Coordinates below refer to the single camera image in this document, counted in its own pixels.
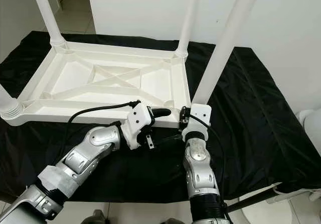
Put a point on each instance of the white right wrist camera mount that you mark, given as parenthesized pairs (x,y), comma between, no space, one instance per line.
(200,113)

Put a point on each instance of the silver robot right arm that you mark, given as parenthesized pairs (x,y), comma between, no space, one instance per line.
(198,169)

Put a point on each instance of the white metal frame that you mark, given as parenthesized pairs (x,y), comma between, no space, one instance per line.
(297,192)

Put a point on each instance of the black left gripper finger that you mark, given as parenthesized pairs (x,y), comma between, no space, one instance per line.
(168,140)
(161,113)

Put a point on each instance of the black table cloth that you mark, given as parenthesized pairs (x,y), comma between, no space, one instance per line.
(266,148)

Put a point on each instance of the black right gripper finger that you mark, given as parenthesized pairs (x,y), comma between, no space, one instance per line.
(182,117)

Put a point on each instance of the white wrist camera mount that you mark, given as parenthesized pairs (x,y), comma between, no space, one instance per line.
(200,113)
(138,116)

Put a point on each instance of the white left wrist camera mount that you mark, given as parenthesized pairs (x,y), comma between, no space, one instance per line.
(138,116)

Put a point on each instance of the grey robot right leg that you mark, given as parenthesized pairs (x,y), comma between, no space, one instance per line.
(173,221)

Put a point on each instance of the white round floor base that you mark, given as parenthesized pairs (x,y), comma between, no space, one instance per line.
(266,214)

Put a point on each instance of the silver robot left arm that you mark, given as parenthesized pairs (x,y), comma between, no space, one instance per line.
(85,153)

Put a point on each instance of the black metal table leg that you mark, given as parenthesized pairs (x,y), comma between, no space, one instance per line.
(256,197)

